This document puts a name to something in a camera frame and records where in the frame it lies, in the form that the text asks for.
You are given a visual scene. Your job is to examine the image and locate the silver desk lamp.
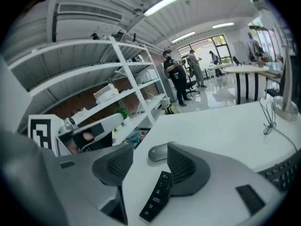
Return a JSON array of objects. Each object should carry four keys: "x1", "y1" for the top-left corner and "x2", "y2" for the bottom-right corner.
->
[{"x1": 248, "y1": 0, "x2": 299, "y2": 121}]

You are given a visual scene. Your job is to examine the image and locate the white box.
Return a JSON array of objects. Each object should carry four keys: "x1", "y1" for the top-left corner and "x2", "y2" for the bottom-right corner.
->
[{"x1": 93, "y1": 83, "x2": 120, "y2": 105}]

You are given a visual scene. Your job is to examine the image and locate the green plant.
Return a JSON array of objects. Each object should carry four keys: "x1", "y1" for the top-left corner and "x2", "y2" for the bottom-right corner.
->
[{"x1": 117, "y1": 108, "x2": 130, "y2": 120}]

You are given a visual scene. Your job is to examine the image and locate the person's left hand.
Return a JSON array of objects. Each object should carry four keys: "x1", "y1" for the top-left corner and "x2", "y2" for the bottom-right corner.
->
[{"x1": 67, "y1": 130, "x2": 95, "y2": 154}]

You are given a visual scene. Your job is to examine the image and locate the black keyboard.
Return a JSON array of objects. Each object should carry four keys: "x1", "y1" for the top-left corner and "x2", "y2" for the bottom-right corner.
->
[{"x1": 139, "y1": 153, "x2": 301, "y2": 222}]

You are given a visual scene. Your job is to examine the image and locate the white shelving unit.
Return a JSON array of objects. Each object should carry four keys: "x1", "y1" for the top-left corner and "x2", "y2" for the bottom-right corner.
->
[{"x1": 8, "y1": 35, "x2": 171, "y2": 150}]

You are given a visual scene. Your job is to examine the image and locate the clothes rack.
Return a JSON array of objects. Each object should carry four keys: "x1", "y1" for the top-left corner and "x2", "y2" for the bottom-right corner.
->
[{"x1": 248, "y1": 38, "x2": 265, "y2": 61}]

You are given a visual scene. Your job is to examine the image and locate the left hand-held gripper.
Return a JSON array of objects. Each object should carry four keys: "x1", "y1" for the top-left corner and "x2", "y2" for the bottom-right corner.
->
[{"x1": 27, "y1": 113, "x2": 124, "y2": 157}]

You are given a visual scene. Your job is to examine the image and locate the long white table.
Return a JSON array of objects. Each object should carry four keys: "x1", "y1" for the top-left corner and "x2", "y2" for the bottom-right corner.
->
[{"x1": 204, "y1": 64, "x2": 232, "y2": 77}]

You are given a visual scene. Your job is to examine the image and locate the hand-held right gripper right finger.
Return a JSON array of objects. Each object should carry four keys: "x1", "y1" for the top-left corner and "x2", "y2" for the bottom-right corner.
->
[{"x1": 166, "y1": 142, "x2": 212, "y2": 197}]

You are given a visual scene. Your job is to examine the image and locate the long ceiling light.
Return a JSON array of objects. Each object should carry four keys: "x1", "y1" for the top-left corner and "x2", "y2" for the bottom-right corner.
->
[
  {"x1": 143, "y1": 0, "x2": 195, "y2": 17},
  {"x1": 212, "y1": 22, "x2": 235, "y2": 30},
  {"x1": 171, "y1": 31, "x2": 196, "y2": 44}
]

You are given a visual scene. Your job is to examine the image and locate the white air vent grille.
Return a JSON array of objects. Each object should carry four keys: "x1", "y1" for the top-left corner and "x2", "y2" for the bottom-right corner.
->
[{"x1": 57, "y1": 3, "x2": 123, "y2": 22}]

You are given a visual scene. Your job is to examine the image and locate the black office chair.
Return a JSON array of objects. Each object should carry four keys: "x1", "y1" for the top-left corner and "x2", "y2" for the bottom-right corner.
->
[{"x1": 184, "y1": 57, "x2": 200, "y2": 98}]

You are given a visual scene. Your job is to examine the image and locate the round white table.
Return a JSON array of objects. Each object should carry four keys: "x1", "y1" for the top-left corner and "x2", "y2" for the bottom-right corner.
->
[{"x1": 223, "y1": 65, "x2": 270, "y2": 105}]

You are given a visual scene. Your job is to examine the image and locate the grey mouse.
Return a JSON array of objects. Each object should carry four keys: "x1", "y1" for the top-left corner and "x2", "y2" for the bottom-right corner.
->
[{"x1": 148, "y1": 143, "x2": 169, "y2": 162}]

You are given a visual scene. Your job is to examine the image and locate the green backpack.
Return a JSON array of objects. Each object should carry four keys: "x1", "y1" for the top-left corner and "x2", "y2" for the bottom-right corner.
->
[{"x1": 163, "y1": 103, "x2": 181, "y2": 115}]

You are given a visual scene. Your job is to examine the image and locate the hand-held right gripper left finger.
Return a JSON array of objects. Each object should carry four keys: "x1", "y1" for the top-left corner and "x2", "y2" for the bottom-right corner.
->
[{"x1": 91, "y1": 143, "x2": 135, "y2": 187}]

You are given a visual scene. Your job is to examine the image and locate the black cable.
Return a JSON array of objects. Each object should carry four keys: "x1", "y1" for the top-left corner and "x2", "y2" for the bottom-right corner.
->
[{"x1": 258, "y1": 97, "x2": 298, "y2": 150}]

